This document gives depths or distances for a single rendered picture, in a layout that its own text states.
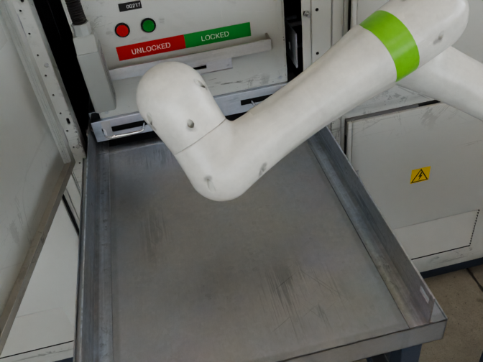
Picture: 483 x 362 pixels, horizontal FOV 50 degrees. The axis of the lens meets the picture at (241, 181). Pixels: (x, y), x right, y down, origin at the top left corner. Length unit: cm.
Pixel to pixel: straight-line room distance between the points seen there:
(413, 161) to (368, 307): 76
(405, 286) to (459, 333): 103
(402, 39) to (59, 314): 134
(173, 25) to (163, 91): 51
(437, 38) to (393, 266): 40
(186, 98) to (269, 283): 39
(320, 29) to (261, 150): 57
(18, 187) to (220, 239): 43
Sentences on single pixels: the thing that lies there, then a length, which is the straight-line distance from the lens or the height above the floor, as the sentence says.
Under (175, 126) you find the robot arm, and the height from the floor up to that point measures 119.
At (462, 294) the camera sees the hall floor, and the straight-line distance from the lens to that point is 208.
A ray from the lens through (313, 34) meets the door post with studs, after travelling 129.
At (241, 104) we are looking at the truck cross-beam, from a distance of 136.
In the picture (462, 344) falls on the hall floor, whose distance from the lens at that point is 196.
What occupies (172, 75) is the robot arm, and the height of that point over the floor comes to 125.
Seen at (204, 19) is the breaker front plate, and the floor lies 113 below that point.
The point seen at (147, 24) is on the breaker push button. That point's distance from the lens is 124.
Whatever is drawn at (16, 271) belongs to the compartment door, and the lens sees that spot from 113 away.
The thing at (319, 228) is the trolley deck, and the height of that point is 85.
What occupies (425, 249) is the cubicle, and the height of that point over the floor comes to 18.
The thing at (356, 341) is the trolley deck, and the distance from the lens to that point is 90.
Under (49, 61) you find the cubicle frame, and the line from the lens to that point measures 124.
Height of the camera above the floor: 160
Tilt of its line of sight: 40 degrees down
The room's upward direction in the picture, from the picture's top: 8 degrees counter-clockwise
